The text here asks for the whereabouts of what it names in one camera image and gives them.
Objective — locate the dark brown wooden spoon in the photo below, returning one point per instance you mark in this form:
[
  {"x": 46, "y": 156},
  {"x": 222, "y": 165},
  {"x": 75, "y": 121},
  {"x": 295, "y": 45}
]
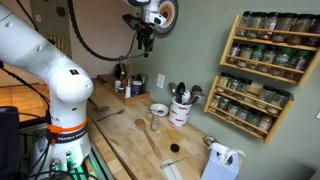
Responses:
[{"x": 196, "y": 88}]

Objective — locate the white plastic utensil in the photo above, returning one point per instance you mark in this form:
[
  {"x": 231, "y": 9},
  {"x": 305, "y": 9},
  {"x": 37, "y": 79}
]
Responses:
[{"x": 186, "y": 96}]

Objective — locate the pale blue paper carton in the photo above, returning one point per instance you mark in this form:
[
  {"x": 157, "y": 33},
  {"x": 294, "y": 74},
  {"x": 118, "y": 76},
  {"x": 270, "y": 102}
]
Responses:
[{"x": 218, "y": 168}]

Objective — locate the black plastic spoon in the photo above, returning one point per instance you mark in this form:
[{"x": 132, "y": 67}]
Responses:
[{"x": 180, "y": 90}]

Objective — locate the dark round wall object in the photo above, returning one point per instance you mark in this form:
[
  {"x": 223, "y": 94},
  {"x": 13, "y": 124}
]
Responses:
[{"x": 61, "y": 11}]

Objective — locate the short wooden spice rack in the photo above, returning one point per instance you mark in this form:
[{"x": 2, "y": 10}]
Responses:
[{"x": 240, "y": 121}]

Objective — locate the tall wooden spice rack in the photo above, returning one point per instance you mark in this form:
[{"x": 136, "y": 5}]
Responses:
[{"x": 266, "y": 71}]

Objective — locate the dark tall grinder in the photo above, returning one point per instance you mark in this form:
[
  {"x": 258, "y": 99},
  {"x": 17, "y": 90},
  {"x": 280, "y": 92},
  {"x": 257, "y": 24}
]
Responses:
[{"x": 144, "y": 83}]

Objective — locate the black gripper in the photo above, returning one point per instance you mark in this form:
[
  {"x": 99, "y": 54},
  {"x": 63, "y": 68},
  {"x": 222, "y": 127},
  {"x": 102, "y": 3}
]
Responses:
[{"x": 145, "y": 32}]

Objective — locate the white door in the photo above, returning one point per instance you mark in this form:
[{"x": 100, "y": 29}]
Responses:
[{"x": 28, "y": 6}]

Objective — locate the small white bowl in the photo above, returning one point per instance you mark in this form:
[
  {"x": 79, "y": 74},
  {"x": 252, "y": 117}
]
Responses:
[{"x": 160, "y": 109}]

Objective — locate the steel whisk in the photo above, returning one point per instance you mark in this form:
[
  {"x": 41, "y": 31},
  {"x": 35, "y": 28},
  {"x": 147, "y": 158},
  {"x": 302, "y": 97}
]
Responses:
[{"x": 196, "y": 97}]

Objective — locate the white wall plate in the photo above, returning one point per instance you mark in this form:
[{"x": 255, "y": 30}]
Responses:
[{"x": 317, "y": 115}]

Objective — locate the black box device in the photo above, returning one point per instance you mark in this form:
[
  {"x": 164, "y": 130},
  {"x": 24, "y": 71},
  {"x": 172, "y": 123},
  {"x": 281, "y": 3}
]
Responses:
[{"x": 8, "y": 143}]

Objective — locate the small black jar lid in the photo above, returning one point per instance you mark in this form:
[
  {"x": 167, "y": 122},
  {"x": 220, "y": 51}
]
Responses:
[{"x": 174, "y": 148}]

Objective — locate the steel pepper mill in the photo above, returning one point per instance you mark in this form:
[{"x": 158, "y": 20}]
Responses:
[{"x": 127, "y": 90}]

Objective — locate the metal turner spatula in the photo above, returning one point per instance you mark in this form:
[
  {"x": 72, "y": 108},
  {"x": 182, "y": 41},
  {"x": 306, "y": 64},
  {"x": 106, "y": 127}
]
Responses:
[{"x": 102, "y": 108}]

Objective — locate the white light switch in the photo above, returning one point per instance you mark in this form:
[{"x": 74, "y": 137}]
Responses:
[{"x": 38, "y": 18}]

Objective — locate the metal ladle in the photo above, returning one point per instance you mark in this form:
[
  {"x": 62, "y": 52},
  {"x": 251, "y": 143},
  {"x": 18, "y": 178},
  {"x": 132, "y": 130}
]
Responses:
[{"x": 172, "y": 87}]

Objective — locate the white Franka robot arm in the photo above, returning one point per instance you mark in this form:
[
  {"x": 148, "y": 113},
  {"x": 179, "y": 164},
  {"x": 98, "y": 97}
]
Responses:
[{"x": 50, "y": 66}]

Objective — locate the glass spice jar green lid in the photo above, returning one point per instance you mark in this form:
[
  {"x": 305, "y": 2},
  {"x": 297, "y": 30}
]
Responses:
[
  {"x": 282, "y": 60},
  {"x": 268, "y": 59},
  {"x": 300, "y": 65},
  {"x": 257, "y": 56}
]

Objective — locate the white wall outlet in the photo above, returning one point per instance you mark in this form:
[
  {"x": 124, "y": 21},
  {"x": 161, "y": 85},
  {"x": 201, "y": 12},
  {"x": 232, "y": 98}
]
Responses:
[{"x": 160, "y": 80}]

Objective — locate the white crock red peppers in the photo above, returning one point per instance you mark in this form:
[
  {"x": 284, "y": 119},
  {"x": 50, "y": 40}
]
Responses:
[{"x": 179, "y": 113}]

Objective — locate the small metal strainer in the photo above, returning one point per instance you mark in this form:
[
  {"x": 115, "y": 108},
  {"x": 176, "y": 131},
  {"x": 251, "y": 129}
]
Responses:
[{"x": 210, "y": 140}]

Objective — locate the glass spice jar black lid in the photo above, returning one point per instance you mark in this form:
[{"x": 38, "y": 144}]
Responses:
[
  {"x": 266, "y": 95},
  {"x": 301, "y": 29},
  {"x": 315, "y": 31},
  {"x": 265, "y": 124},
  {"x": 233, "y": 85},
  {"x": 245, "y": 23},
  {"x": 256, "y": 24},
  {"x": 284, "y": 27},
  {"x": 278, "y": 100},
  {"x": 223, "y": 104},
  {"x": 223, "y": 81},
  {"x": 216, "y": 101},
  {"x": 233, "y": 109},
  {"x": 234, "y": 52},
  {"x": 254, "y": 119},
  {"x": 245, "y": 55},
  {"x": 243, "y": 88},
  {"x": 270, "y": 25},
  {"x": 243, "y": 114}
]

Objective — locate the long wooden spoon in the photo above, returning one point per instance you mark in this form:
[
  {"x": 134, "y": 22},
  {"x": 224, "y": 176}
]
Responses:
[{"x": 148, "y": 138}]

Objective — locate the wooden spice tray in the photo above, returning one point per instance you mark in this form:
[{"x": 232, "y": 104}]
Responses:
[{"x": 133, "y": 97}]

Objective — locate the decorative painted wall plate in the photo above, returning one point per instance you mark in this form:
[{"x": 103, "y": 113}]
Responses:
[{"x": 168, "y": 16}]

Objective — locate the small open glass jar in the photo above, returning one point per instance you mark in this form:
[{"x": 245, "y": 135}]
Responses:
[{"x": 154, "y": 122}]

